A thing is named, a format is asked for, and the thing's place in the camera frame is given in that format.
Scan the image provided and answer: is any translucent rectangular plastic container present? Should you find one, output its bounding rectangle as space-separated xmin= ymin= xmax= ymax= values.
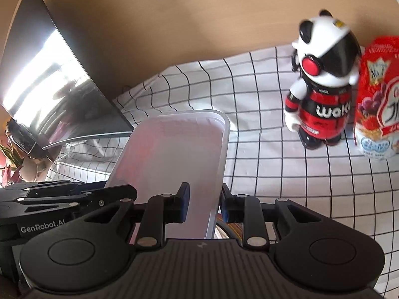
xmin=106 ymin=110 xmax=230 ymax=239

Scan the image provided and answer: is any potted plant with red leaves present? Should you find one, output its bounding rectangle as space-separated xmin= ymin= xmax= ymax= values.
xmin=1 ymin=145 xmax=24 ymax=188

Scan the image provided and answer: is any white black grid tablecloth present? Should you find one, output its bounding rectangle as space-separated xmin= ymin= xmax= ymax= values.
xmin=46 ymin=44 xmax=399 ymax=299

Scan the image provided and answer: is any dark monitor screen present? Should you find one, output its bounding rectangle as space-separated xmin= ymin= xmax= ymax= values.
xmin=1 ymin=0 xmax=133 ymax=159

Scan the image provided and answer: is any red white cereal bag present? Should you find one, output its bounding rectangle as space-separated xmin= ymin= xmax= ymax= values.
xmin=354 ymin=36 xmax=398 ymax=160

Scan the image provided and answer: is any red panda robot figurine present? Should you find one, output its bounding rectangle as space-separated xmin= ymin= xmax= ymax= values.
xmin=284 ymin=9 xmax=362 ymax=150

